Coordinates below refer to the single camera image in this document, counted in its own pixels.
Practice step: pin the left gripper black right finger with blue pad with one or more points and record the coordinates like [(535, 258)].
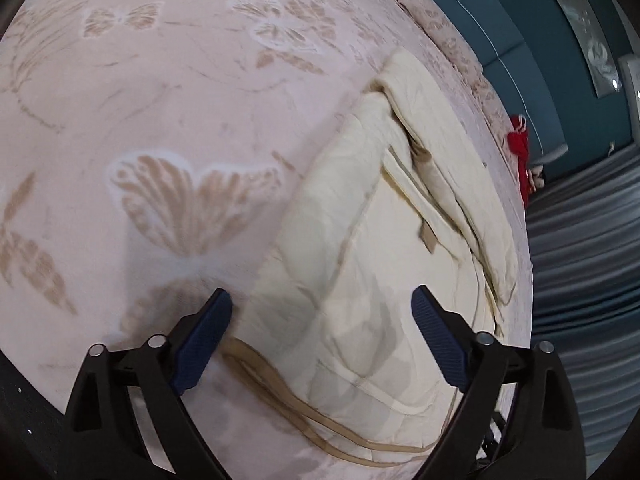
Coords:
[(517, 418)]

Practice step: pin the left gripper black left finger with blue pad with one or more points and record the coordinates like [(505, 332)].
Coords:
[(103, 439)]

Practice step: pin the cream quilted comforter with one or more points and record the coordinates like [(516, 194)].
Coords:
[(398, 200)]

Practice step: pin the grey blue curtain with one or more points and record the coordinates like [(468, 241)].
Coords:
[(584, 237)]

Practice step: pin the red plush toy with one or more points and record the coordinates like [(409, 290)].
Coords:
[(530, 178)]

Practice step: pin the pink butterfly bedspread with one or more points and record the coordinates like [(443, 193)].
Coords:
[(150, 150)]

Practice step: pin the pink butterfly pillow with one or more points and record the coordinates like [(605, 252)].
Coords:
[(438, 27)]

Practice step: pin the blue upholstered headboard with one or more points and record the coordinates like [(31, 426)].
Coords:
[(534, 61)]

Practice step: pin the floral glass wall picture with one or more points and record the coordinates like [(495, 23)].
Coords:
[(594, 46)]

